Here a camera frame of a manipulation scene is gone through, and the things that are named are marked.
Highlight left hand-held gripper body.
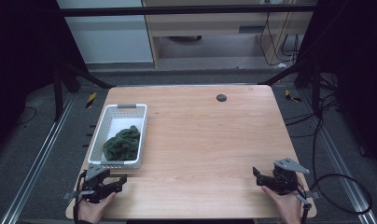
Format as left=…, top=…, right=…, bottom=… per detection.
left=63, top=162, right=116, bottom=204

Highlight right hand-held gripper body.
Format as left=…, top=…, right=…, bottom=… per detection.
left=272, top=157, right=320, bottom=205

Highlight dark green cloth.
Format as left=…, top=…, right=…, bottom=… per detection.
left=102, top=124, right=142, bottom=162

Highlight white plastic basket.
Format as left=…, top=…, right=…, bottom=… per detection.
left=87, top=103, right=149, bottom=170

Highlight person's left hand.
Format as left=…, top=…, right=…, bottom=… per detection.
left=77, top=191, right=118, bottom=224

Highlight person's right hand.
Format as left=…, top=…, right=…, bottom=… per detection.
left=260, top=185, right=303, bottom=224

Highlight yellow black striped tape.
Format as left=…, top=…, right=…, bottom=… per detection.
left=284, top=89, right=302, bottom=104
left=85, top=91, right=98, bottom=109

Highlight black metal stand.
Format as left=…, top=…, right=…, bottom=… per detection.
left=257, top=57, right=323, bottom=118
left=51, top=57, right=116, bottom=123

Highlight black curtain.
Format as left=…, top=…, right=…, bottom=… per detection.
left=297, top=0, right=377, bottom=172
left=0, top=0, right=88, bottom=157

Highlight white cabinet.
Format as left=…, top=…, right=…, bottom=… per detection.
left=56, top=0, right=155, bottom=65

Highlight light wooden desk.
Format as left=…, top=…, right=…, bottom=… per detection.
left=141, top=0, right=319, bottom=68

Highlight black horizontal bar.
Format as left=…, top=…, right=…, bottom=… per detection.
left=59, top=3, right=319, bottom=18

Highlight aluminium floor rail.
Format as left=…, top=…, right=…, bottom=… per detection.
left=0, top=92, right=77, bottom=224
left=298, top=88, right=377, bottom=224

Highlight black looped gripper cable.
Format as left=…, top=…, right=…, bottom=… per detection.
left=307, top=92, right=373, bottom=217

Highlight black floor cables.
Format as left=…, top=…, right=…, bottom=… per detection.
left=283, top=74, right=342, bottom=139

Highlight black hanging cables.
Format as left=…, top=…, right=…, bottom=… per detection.
left=258, top=11, right=300, bottom=68

